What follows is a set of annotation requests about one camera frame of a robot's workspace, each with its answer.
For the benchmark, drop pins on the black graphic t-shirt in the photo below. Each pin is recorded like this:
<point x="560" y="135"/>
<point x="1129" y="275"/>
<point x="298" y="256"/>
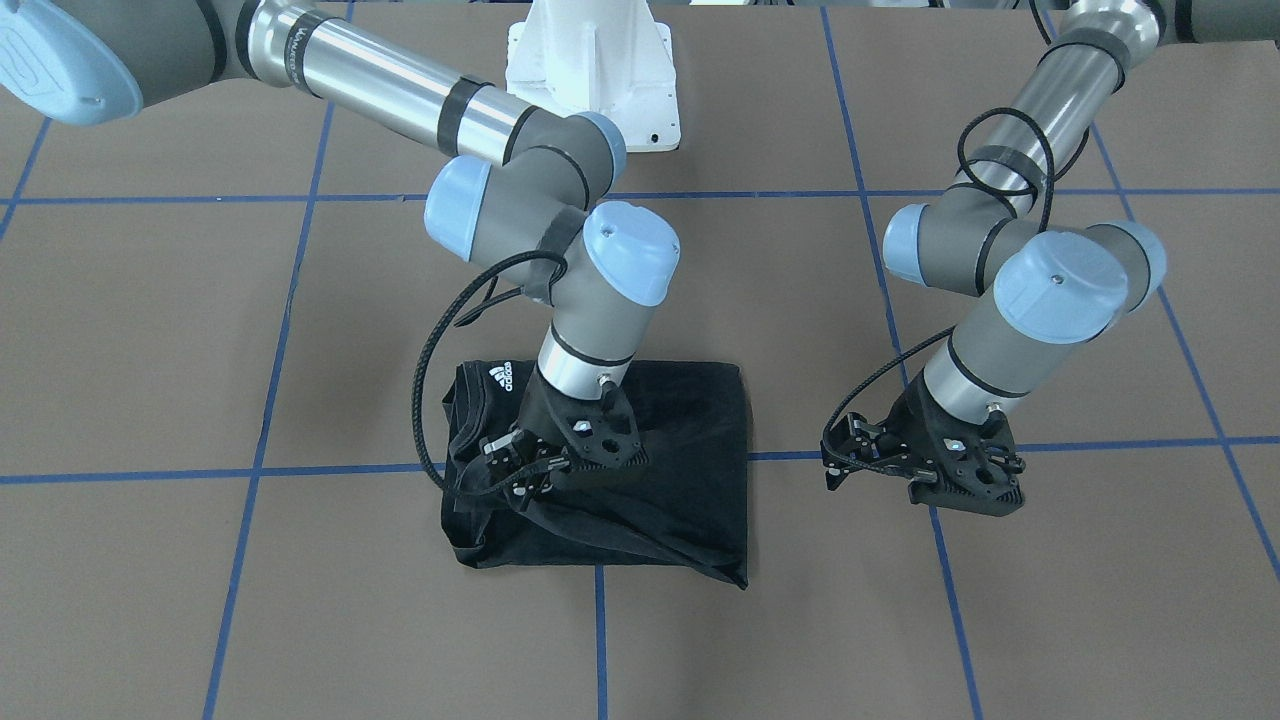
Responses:
<point x="690" y="509"/>

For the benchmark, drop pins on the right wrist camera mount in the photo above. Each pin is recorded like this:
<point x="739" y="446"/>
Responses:
<point x="601" y="440"/>

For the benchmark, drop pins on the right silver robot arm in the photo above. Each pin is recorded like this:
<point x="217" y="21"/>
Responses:
<point x="229" y="289"/>

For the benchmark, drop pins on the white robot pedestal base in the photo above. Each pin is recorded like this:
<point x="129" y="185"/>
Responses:
<point x="610" y="57"/>

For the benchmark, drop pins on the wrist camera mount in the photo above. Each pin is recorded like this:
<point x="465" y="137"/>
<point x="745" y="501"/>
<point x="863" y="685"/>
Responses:
<point x="987" y="472"/>
<point x="601" y="440"/>

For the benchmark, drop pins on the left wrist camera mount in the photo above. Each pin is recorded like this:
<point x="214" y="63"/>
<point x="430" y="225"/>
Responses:
<point x="987" y="472"/>

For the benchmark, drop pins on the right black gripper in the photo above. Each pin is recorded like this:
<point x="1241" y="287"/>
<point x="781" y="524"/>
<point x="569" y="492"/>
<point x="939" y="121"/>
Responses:
<point x="545" y="412"/>

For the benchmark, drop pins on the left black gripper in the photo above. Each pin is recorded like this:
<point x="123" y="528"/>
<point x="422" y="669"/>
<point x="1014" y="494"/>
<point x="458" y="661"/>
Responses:
<point x="917" y="425"/>

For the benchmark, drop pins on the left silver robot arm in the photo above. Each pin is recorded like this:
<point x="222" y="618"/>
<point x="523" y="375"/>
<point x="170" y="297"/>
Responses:
<point x="1043" y="291"/>

